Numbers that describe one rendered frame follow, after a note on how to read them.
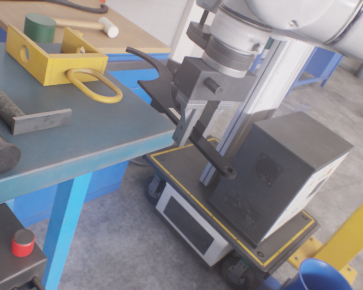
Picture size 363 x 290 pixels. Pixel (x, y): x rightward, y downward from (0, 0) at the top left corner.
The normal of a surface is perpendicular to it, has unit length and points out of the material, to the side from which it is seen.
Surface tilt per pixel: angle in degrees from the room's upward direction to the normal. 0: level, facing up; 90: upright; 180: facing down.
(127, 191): 0
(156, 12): 90
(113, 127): 0
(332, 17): 107
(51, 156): 0
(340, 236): 90
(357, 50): 136
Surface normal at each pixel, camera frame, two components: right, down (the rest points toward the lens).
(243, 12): -0.40, 0.42
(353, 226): -0.63, 0.22
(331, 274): -0.35, -0.12
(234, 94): 0.52, 0.63
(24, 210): 0.70, 0.59
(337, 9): -0.14, 0.60
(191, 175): 0.35, -0.77
